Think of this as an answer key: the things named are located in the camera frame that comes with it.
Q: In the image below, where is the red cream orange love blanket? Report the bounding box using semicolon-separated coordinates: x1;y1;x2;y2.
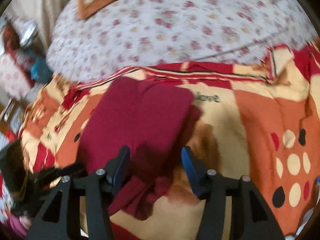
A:
20;42;319;239

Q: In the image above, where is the dark red garment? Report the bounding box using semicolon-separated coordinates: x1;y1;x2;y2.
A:
77;77;200;220

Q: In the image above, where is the blue bag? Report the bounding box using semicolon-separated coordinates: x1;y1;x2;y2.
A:
30;57;53;84

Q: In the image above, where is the beige curtain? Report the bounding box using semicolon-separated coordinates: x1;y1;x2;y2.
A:
6;0;68;51

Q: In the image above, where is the pink sleeve forearm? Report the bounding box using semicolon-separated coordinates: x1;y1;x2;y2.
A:
1;216;27;240

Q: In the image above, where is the person's left hand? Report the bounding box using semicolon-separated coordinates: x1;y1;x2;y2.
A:
19;216;32;230

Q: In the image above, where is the floral cloth covered furniture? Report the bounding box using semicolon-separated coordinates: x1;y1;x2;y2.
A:
1;23;35;100

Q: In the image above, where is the white floral bedsheet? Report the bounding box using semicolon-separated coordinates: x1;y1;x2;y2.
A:
47;0;317;82

